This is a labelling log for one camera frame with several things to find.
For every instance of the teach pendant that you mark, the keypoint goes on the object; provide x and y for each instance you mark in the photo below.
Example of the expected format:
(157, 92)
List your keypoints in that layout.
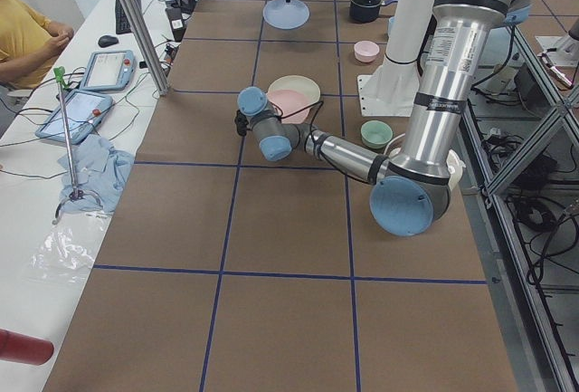
(108, 71)
(85, 111)

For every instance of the light blue cloth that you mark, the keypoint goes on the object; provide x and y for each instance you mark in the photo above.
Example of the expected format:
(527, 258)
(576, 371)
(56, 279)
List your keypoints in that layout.
(102, 172)

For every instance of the clear plastic bag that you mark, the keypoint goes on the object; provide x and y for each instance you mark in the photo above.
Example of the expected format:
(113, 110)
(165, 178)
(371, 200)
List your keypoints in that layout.
(68, 252)

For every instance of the black keyboard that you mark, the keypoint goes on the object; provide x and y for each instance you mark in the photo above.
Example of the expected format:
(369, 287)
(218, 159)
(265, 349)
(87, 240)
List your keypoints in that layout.
(122, 24)

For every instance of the metal stand green clip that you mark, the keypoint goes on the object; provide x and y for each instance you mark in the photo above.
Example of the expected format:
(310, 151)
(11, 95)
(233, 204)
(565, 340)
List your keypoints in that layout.
(77, 193)

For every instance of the silver aluminium post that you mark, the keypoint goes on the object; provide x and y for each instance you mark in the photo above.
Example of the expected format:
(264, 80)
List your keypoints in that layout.
(145, 44)

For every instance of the dark blue pot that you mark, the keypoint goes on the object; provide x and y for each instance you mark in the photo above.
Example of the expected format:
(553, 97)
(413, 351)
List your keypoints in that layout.
(367, 11)

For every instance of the aluminium frame rail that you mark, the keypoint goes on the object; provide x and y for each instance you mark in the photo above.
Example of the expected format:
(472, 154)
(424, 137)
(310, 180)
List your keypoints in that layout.
(520, 134)

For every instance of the red cylinder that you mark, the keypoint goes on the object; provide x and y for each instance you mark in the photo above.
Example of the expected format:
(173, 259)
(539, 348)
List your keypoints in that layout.
(25, 349)

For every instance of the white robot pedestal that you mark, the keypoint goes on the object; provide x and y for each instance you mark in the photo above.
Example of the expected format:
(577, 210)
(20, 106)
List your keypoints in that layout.
(411, 21)

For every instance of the far teach pendant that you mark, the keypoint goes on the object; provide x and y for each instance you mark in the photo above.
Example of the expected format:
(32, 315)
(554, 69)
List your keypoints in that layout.
(108, 71)

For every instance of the light blue plate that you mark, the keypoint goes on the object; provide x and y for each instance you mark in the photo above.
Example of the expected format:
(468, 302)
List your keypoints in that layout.
(285, 15)

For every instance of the cream white plate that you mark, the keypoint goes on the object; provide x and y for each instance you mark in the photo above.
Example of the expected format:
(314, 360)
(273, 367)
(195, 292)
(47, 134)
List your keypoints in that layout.
(298, 83)

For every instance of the near teach pendant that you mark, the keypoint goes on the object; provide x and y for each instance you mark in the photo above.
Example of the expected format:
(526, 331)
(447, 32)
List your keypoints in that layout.
(85, 111)

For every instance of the green bowl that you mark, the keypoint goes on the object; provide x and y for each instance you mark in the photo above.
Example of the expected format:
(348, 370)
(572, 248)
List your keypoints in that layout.
(376, 134)

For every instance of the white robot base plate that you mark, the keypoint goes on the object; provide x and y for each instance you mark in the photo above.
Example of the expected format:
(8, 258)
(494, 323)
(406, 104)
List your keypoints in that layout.
(385, 95)

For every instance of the pink bowl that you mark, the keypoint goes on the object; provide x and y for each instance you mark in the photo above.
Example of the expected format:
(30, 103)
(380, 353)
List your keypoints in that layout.
(366, 51)

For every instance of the black computer mouse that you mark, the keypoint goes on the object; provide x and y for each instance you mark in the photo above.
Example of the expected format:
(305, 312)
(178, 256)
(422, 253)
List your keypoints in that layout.
(107, 40)

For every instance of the person in yellow shirt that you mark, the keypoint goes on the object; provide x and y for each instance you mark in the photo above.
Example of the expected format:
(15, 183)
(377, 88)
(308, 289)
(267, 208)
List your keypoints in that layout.
(30, 44)

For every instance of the pink plate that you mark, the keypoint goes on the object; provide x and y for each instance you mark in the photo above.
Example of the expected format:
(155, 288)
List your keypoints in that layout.
(293, 105)

